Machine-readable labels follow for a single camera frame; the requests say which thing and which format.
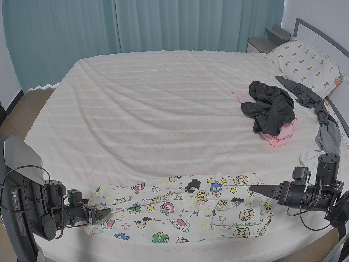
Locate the grey bedside table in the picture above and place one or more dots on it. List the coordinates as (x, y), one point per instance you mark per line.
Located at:
(259, 44)

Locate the blue-green curtain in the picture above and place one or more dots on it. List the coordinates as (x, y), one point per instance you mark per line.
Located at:
(163, 15)

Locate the dark grey garment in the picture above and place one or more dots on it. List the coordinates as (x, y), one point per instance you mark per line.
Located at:
(302, 91)

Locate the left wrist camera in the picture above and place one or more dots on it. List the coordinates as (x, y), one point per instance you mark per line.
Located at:
(74, 196)

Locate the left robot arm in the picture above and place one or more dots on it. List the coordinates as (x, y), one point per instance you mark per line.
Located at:
(19, 200)

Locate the white printed pyjama top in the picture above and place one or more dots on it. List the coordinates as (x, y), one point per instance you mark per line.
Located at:
(177, 214)

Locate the white garment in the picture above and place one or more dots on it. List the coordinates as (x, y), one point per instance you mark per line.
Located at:
(309, 158)

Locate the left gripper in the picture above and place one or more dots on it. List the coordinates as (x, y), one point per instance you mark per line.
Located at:
(81, 214)

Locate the white printed pillow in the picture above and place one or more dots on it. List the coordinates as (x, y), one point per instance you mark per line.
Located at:
(302, 61)

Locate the pink garment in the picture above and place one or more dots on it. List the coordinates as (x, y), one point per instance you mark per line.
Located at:
(280, 140)

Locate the black garment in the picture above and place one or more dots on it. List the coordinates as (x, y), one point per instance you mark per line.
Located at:
(272, 108)

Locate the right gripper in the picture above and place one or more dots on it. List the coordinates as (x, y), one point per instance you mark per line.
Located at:
(291, 195)

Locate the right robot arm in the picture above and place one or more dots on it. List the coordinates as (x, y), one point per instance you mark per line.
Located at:
(327, 168)

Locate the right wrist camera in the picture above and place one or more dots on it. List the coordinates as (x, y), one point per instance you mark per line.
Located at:
(300, 173)

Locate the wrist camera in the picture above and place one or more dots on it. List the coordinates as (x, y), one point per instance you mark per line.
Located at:
(74, 196)
(300, 173)

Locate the bed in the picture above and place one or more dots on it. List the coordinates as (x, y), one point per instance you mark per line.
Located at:
(150, 105)

